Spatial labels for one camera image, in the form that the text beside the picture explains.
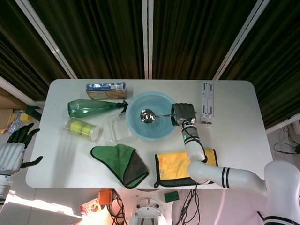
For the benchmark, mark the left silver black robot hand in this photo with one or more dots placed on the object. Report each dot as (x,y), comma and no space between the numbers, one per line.
(10,157)

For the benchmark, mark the clear tennis ball tube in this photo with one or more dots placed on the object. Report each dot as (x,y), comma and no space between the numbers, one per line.
(95,134)

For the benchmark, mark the green sponge block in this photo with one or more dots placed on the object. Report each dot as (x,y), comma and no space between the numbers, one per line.
(171,197)

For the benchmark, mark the clear plastic food container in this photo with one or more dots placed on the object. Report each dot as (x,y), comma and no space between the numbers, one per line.
(119,131)

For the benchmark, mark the dark pleated curtain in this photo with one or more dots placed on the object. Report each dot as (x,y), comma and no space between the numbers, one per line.
(194,37)
(93,37)
(276,65)
(18,51)

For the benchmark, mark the red snack package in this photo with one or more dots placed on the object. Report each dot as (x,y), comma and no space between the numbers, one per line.
(90,206)

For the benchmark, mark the metal ladle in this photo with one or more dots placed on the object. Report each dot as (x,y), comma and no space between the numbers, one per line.
(147,116)

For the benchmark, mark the green plastic spray bottle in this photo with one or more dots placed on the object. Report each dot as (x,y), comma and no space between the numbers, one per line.
(84,108)

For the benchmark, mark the white folding laptop stand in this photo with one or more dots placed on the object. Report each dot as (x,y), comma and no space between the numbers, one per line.
(207,98)

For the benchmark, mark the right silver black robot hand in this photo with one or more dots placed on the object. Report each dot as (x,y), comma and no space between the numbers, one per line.
(184,112)

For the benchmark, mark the yellow tennis ball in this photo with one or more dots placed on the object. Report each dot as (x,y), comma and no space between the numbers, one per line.
(75,125)
(87,130)

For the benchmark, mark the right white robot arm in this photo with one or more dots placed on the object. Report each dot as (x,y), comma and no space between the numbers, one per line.
(234,177)

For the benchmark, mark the yellow grey microfibre cloth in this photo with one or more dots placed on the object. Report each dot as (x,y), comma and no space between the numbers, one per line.
(173,164)

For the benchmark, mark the white partition post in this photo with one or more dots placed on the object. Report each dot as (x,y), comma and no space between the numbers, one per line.
(243,42)
(147,39)
(47,39)

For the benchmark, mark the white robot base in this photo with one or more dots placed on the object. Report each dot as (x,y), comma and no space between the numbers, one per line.
(147,211)

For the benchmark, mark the yellow sponge block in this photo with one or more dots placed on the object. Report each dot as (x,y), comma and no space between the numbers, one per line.
(25,117)

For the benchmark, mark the green grey microfibre cloth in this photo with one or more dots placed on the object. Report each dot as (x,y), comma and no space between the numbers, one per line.
(110,159)

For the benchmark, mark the light blue plastic basin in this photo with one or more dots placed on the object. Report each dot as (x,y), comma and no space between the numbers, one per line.
(150,131)

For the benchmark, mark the brown cardboard box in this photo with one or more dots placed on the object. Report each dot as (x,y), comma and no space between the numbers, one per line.
(5,117)

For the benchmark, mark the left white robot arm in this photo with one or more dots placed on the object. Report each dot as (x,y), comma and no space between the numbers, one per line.
(4,187)

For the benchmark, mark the blue orange biscuit box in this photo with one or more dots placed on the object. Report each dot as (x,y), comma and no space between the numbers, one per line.
(105,92)

